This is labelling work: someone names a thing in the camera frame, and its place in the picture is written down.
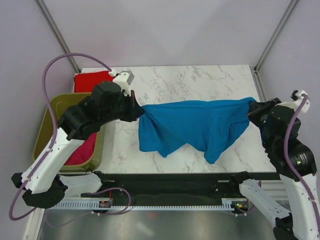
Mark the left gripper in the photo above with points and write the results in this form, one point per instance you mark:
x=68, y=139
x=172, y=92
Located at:
x=136, y=109

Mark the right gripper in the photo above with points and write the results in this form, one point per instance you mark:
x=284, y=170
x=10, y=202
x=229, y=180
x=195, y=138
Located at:
x=255, y=108

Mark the blue t shirt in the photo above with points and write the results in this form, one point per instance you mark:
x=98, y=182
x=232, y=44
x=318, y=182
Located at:
x=208, y=126

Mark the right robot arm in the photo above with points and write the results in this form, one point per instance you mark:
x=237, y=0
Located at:
x=294, y=163

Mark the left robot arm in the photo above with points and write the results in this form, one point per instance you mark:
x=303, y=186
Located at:
x=41, y=184

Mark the folded red t shirt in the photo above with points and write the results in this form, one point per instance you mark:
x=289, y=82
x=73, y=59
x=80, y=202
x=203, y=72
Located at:
x=85, y=82

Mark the pink t shirt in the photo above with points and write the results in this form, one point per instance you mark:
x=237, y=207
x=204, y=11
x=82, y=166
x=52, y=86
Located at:
x=83, y=153

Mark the olive green plastic bin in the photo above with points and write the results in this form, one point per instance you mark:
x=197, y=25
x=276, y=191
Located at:
x=59, y=104

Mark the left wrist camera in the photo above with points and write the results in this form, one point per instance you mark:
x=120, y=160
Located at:
x=123, y=79

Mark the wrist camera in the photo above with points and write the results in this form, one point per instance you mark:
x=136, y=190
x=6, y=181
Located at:
x=300, y=98
x=123, y=79

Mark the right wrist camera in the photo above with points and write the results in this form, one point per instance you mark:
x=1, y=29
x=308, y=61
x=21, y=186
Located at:
x=300, y=98

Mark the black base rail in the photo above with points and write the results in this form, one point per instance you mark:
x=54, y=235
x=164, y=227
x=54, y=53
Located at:
x=174, y=188

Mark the white slotted cable duct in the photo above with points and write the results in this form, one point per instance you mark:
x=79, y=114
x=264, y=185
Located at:
x=96, y=204

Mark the right aluminium frame post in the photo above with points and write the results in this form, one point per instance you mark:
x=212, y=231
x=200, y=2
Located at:
x=276, y=34

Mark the aluminium frame post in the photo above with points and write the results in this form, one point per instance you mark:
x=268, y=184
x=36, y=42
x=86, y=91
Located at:
x=52, y=25
x=276, y=34

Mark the left aluminium frame post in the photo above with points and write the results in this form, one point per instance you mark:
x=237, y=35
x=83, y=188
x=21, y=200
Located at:
x=52, y=25

